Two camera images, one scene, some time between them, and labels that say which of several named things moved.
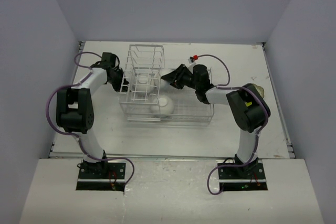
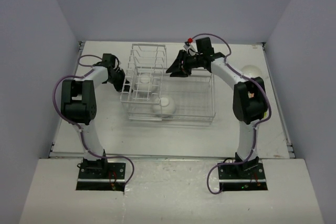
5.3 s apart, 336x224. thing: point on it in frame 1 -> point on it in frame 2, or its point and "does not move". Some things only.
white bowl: x=162 y=104 does not move
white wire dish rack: x=149 y=98 does not move
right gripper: x=178 y=75 -> x=178 y=65
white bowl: x=164 y=84 -> x=251 y=71
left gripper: x=116 y=88 does not move
